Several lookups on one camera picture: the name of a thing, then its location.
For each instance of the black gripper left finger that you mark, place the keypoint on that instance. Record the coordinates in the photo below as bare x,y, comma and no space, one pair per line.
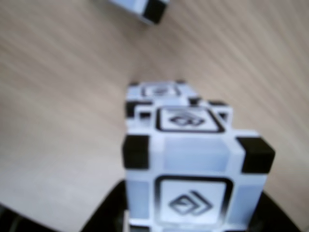
111,212

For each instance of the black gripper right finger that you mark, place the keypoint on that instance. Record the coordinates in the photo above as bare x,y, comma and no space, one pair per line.
272,217

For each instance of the white cube with diamonds symbol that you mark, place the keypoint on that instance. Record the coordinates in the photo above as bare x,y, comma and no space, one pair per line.
193,157

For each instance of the white cube with zigzag symbol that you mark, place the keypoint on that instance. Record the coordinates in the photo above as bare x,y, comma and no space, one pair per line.
157,90

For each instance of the white cube with crossed symbol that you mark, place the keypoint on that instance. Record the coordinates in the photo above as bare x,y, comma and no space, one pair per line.
135,7

